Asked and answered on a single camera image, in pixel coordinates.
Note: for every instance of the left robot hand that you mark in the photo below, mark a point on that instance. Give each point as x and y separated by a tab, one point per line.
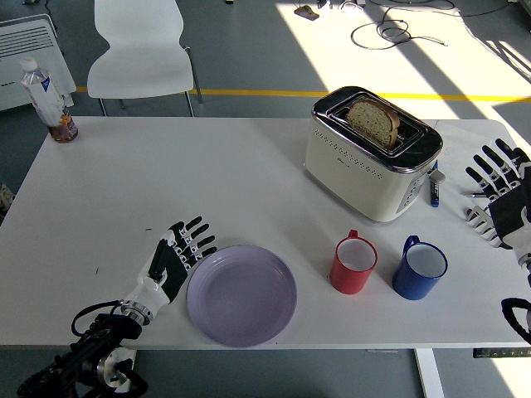
166	273

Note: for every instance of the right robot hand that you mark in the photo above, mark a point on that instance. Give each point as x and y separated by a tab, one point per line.
512	211

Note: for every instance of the purple plastic plate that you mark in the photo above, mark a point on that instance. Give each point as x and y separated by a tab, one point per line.
242	296

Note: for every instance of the brown bread slice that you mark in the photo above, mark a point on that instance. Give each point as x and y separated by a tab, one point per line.
371	122

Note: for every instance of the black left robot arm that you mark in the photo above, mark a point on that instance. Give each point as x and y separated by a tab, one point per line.
99	331

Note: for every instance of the silver metal toast rack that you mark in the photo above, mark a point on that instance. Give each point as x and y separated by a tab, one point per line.
479	221

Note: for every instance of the black and silver pen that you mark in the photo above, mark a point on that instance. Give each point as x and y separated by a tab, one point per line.
475	194

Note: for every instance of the white paper sheet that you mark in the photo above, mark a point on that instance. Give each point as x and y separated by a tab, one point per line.
456	157

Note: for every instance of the blue marker pen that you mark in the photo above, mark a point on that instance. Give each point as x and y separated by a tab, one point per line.
434	195

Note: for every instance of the blue enamel mug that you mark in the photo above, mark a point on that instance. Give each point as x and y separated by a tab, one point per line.
410	284

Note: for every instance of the black table control panel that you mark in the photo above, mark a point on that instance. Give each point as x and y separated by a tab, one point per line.
502	353

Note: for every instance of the cream and chrome toaster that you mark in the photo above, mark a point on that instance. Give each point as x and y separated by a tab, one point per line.
352	174

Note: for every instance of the red enamel mug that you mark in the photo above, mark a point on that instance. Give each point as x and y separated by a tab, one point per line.
348	278

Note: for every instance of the speckled grey object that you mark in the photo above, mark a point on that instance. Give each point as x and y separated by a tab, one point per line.
5	197

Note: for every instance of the white plastic chair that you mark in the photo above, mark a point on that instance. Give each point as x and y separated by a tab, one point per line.
139	62

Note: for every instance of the clear plastic drink bottle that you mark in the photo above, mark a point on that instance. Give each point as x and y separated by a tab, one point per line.
45	95

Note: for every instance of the white panel heater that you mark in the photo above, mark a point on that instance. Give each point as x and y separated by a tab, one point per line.
25	49

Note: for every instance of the black wedge floor object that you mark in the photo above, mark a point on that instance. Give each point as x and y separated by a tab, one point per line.
308	12

